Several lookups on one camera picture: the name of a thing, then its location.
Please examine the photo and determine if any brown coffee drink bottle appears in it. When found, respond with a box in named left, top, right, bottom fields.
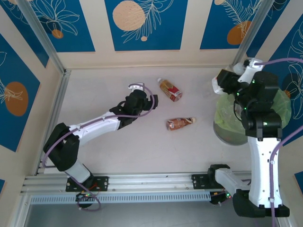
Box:
left=166, top=116, right=196, bottom=131

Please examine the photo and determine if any green-lined trash bin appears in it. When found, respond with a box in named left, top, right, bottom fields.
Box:
left=214, top=89, right=292, bottom=130

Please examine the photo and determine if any grey metal bin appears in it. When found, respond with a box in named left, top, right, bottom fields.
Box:
left=213, top=118, right=250, bottom=146

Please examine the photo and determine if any amber tea bottle red label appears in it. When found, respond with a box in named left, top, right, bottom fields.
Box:
left=157, top=78, right=183, bottom=103

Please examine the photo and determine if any small electronics board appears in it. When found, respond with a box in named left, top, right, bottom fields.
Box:
left=75, top=192, right=98, bottom=202
left=210, top=190, right=234, bottom=205

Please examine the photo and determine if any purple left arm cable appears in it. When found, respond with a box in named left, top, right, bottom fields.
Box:
left=42, top=82, right=157, bottom=212

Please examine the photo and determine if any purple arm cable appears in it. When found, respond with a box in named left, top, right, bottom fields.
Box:
left=42, top=82, right=157, bottom=212
left=254, top=58, right=303, bottom=227

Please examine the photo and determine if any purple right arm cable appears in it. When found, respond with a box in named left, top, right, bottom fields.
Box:
left=254, top=58, right=303, bottom=227

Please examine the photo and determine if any aluminium frame post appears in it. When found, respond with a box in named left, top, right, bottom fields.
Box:
left=231, top=0, right=276, bottom=69
left=18, top=0, right=66, bottom=74

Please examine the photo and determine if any blue floral wall panel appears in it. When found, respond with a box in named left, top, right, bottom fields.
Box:
left=105, top=0, right=189, bottom=52
left=23, top=0, right=96, bottom=53
left=0, top=34, right=41, bottom=152
left=257, top=16, right=303, bottom=147
left=246, top=0, right=291, bottom=64
left=200, top=0, right=263, bottom=50
left=0, top=4, right=50, bottom=69

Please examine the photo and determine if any aluminium side rail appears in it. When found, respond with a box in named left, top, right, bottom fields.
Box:
left=35, top=69, right=71, bottom=175

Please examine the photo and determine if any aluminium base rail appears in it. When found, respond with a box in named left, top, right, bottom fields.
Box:
left=20, top=170, right=284, bottom=195

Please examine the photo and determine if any grey slotted cable duct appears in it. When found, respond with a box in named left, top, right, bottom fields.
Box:
left=30, top=191, right=212, bottom=204

